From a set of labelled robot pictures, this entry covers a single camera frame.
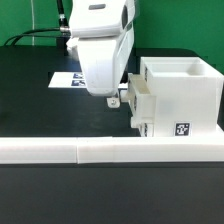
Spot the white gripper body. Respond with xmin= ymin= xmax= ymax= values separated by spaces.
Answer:
xmin=67 ymin=0 xmax=135 ymax=96

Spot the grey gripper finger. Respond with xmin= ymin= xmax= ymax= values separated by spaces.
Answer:
xmin=107 ymin=96 xmax=120 ymax=108

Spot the white drawer with tag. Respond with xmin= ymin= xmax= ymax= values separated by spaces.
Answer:
xmin=131 ymin=117 xmax=154 ymax=137
xmin=120 ymin=74 xmax=156 ymax=123

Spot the white drawer cabinet box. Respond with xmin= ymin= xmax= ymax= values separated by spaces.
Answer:
xmin=140 ymin=57 xmax=224 ymax=137

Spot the white front drawer with tag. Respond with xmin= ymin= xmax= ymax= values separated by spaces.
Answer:
xmin=131 ymin=117 xmax=154 ymax=137

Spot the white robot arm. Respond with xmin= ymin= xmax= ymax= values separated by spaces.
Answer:
xmin=67 ymin=0 xmax=136 ymax=108

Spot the white marker tag plate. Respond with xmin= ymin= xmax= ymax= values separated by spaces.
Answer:
xmin=48 ymin=72 xmax=129 ymax=90

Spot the white L-shaped fence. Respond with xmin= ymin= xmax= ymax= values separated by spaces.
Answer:
xmin=0 ymin=135 xmax=224 ymax=164

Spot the black cable bundle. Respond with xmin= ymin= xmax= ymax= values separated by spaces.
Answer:
xmin=3 ymin=0 xmax=72 ymax=47

